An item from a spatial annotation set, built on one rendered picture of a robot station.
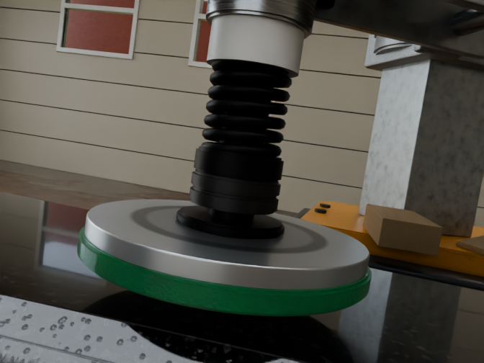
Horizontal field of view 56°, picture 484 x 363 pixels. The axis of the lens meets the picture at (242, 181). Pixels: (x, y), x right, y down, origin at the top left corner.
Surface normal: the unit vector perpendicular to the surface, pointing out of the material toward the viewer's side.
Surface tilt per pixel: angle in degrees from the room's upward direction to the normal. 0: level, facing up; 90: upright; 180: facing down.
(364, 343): 0
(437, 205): 90
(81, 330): 45
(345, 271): 90
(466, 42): 90
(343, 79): 90
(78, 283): 0
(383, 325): 0
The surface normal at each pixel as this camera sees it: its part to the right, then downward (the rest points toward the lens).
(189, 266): -0.15, 0.07
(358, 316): 0.15, -0.99
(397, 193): -0.96, -0.11
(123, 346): -0.03, -0.65
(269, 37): 0.29, 0.13
